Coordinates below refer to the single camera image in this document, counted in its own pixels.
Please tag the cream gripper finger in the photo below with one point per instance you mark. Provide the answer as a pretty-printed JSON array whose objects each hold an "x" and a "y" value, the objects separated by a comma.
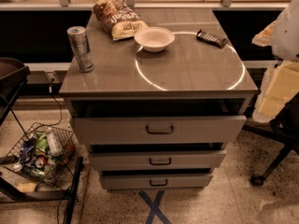
[
  {"x": 264, "y": 38},
  {"x": 280, "y": 84}
]

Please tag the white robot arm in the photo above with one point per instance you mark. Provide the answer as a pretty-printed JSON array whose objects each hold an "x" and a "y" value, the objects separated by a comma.
[{"x": 285, "y": 38}]

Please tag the silver redbull can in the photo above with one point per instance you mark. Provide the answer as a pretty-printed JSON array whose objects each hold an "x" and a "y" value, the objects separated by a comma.
[{"x": 80, "y": 47}]

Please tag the black office chair base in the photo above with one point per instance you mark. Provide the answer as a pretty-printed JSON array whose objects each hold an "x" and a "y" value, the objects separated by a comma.
[{"x": 276, "y": 140}]

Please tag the white paper bowl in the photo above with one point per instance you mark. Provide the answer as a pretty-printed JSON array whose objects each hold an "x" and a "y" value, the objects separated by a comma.
[{"x": 154, "y": 39}]

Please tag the middle grey drawer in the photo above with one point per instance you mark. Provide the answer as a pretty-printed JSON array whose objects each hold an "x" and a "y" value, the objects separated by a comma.
[{"x": 169, "y": 160}]

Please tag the grey drawer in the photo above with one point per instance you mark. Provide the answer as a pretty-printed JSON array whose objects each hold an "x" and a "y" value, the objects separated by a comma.
[
  {"x": 157, "y": 130},
  {"x": 169, "y": 181},
  {"x": 169, "y": 160}
]

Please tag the grey drawer cabinet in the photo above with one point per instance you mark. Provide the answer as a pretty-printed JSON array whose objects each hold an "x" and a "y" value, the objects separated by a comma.
[{"x": 188, "y": 79}]

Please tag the brown popcorn chip bag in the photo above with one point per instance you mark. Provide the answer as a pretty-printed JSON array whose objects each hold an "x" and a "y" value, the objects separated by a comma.
[{"x": 117, "y": 19}]

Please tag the top grey drawer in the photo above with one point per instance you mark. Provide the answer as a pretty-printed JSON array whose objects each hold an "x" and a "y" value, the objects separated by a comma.
[{"x": 157, "y": 130}]

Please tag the bottom grey drawer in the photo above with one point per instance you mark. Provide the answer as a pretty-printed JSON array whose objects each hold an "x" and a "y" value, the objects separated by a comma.
[{"x": 169, "y": 181}]

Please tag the clear plastic bottle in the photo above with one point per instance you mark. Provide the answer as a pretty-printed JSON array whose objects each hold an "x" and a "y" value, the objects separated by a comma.
[{"x": 54, "y": 143}]

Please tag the wire basket of trash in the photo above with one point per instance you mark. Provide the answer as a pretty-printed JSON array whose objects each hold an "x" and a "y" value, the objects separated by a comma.
[{"x": 30, "y": 157}]

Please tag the black cart frame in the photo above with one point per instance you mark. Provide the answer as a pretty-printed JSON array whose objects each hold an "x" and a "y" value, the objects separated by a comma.
[{"x": 58, "y": 198}]

